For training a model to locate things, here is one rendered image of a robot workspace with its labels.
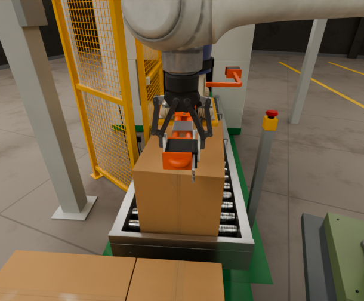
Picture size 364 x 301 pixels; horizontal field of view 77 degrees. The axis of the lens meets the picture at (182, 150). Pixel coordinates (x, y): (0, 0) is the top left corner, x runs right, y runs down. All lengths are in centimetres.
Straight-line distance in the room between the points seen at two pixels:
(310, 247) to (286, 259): 91
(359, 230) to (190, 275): 70
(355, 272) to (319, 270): 11
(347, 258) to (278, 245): 106
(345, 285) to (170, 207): 68
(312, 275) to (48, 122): 171
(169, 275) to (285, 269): 101
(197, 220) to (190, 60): 82
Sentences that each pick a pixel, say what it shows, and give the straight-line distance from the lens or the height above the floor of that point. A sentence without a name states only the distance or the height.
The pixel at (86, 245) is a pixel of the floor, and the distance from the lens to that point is 205.
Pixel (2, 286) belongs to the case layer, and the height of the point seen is 54.
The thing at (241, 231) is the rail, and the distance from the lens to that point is 126.
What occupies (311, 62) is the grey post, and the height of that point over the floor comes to 94.
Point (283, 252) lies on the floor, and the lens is 203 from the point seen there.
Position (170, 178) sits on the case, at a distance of 100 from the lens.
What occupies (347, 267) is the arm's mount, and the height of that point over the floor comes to 81.
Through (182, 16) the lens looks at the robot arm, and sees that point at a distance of 29.
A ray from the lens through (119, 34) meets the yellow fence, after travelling 156.
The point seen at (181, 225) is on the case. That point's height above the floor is 64.
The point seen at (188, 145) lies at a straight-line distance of 60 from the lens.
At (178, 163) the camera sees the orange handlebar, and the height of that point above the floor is 122.
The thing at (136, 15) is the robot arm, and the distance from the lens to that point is 30.
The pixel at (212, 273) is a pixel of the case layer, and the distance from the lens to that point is 116.
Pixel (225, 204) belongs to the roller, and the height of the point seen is 55.
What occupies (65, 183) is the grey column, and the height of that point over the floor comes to 35.
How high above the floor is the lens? 153
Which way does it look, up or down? 31 degrees down
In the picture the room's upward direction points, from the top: straight up
